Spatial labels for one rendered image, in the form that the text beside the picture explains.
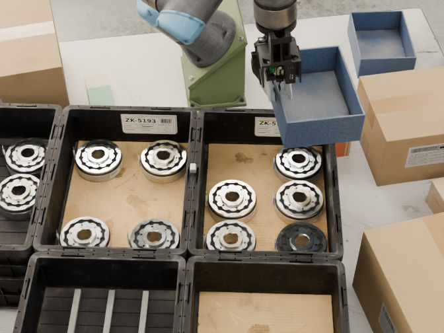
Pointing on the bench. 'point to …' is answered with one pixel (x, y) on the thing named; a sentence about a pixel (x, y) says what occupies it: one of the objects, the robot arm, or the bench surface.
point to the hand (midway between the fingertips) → (276, 92)
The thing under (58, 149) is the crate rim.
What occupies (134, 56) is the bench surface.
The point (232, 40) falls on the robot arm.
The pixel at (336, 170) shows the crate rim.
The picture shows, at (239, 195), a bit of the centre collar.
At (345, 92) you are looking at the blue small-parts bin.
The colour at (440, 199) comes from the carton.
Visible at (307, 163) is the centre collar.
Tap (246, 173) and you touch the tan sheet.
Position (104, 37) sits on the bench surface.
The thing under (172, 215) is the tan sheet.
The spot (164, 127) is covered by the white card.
